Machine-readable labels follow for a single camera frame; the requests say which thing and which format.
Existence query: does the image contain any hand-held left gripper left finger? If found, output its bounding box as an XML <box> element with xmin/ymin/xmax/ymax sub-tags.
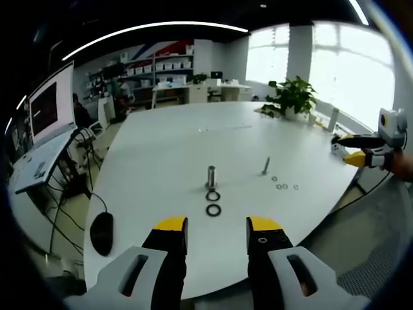
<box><xmin>64</xmin><ymin>216</ymin><xmax>189</xmax><ymax>310</ymax></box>

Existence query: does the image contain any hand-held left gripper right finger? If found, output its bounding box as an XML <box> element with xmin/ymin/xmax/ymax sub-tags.
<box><xmin>246</xmin><ymin>216</ymin><xmax>370</xmax><ymax>310</ymax></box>

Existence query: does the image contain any large threaded metal stud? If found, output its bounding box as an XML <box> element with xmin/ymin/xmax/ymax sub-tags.
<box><xmin>204</xmin><ymin>165</ymin><xmax>219</xmax><ymax>190</ymax></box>

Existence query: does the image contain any white small device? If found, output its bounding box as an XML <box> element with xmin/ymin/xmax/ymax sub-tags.
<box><xmin>329</xmin><ymin>141</ymin><xmax>347</xmax><ymax>159</ymax></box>

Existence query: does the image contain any white upright box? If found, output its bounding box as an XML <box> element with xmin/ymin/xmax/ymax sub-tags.
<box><xmin>328</xmin><ymin>108</ymin><xmax>340</xmax><ymax>132</ymax></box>

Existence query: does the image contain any black computer mouse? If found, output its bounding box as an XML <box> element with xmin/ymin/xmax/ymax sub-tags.
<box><xmin>89</xmin><ymin>212</ymin><xmax>115</xmax><ymax>257</ymax></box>

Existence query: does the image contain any green potted plant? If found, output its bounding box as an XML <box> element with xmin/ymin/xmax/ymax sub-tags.
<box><xmin>266</xmin><ymin>76</ymin><xmax>319</xmax><ymax>121</ymax></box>

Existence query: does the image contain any white side desk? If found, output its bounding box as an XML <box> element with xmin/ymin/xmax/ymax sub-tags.
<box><xmin>6</xmin><ymin>127</ymin><xmax>97</xmax><ymax>256</ymax></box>

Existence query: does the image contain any white office chair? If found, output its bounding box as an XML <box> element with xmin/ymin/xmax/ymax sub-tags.
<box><xmin>87</xmin><ymin>96</ymin><xmax>114</xmax><ymax>135</ymax></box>

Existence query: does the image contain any white office desk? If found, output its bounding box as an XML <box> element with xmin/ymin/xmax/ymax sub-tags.
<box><xmin>151</xmin><ymin>77</ymin><xmax>252</xmax><ymax>109</ymax></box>

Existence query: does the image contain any computer monitor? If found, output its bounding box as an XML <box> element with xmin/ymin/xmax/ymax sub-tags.
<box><xmin>28</xmin><ymin>59</ymin><xmax>79</xmax><ymax>147</ymax></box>

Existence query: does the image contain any storage shelf with white bins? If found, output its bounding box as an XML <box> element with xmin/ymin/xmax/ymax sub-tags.
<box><xmin>86</xmin><ymin>53</ymin><xmax>195</xmax><ymax>104</ymax></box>

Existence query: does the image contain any black mouse cable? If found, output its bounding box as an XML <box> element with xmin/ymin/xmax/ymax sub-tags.
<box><xmin>91</xmin><ymin>192</ymin><xmax>108</xmax><ymax>214</ymax></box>

